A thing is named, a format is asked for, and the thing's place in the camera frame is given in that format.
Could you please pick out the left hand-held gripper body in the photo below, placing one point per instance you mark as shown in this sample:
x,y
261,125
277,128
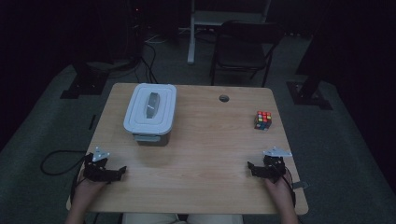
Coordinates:
x,y
95,169

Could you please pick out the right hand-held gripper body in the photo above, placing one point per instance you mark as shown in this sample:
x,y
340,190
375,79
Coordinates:
x,y
274,168

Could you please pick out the grey translucent storage box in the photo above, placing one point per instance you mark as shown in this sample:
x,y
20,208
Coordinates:
x,y
152,140

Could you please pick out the colourful puzzle cube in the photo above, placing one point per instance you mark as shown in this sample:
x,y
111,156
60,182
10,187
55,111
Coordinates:
x,y
263,120

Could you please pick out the white box lid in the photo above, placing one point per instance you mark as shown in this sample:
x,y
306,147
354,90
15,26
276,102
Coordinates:
x,y
150,107

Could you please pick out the person's left hand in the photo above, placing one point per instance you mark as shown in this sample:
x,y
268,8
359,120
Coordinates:
x,y
88,189

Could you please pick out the person's right hand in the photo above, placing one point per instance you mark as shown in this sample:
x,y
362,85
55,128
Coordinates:
x,y
280,189

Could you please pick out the person's beige pants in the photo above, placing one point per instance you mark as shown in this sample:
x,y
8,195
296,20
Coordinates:
x,y
149,218

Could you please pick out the grey table grommet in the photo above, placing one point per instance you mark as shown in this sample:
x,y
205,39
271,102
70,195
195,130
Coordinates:
x,y
224,98

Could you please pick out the black stand base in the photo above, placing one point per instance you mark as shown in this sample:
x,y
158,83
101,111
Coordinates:
x,y
306,95
85,84

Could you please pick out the black folding chair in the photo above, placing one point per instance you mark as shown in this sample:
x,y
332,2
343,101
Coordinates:
x,y
239,49

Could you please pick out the white metal desk frame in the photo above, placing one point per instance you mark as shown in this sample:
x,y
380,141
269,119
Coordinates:
x,y
191,37

